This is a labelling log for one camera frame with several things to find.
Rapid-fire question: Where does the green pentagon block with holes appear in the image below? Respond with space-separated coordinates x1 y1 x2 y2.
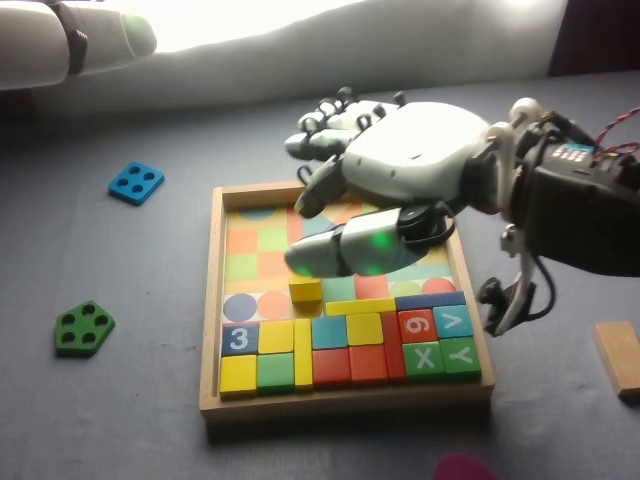
53 299 117 358

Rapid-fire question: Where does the wooden tray with colourful print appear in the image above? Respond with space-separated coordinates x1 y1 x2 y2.
198 180 499 426

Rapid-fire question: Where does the yellow cube block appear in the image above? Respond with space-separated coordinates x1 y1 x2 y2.
288 277 323 305

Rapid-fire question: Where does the white fabric drape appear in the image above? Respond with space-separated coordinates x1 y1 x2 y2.
29 0 569 121

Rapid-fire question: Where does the grey table cloth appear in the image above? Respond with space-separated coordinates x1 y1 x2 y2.
0 69 640 480

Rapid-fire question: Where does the pink round object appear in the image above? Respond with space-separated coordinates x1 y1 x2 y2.
432 452 501 480

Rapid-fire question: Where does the blue square block with holes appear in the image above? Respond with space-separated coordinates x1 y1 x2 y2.
107 160 166 206

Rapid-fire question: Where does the plain wooden rectangular block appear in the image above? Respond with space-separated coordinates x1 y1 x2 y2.
593 320 640 401

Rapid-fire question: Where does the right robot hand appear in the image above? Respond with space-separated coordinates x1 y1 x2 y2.
283 87 491 279

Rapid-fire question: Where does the dark curtain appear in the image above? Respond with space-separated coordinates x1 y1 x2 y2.
547 0 640 77

